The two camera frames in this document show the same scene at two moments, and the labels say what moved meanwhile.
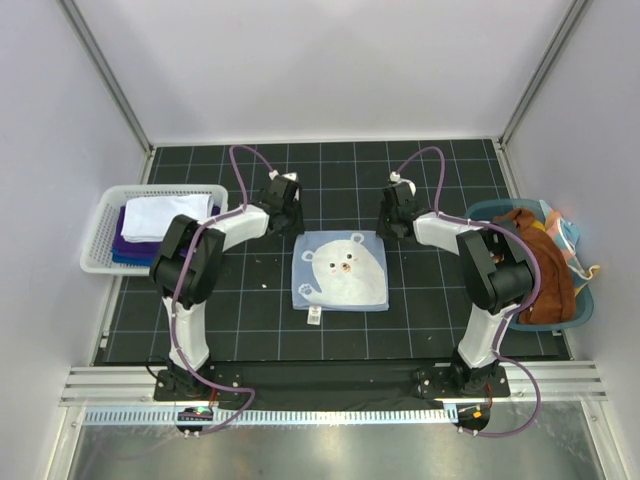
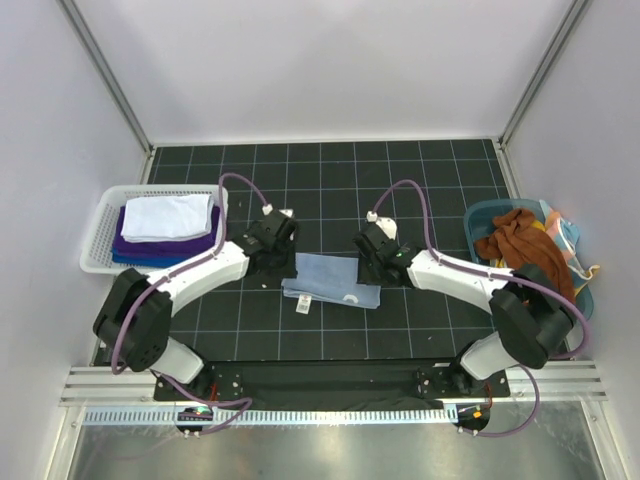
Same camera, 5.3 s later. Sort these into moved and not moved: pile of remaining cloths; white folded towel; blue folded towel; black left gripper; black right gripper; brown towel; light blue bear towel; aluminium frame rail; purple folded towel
Moved: light blue bear towel; black right gripper; black left gripper
Not moved: blue folded towel; purple folded towel; brown towel; aluminium frame rail; pile of remaining cloths; white folded towel
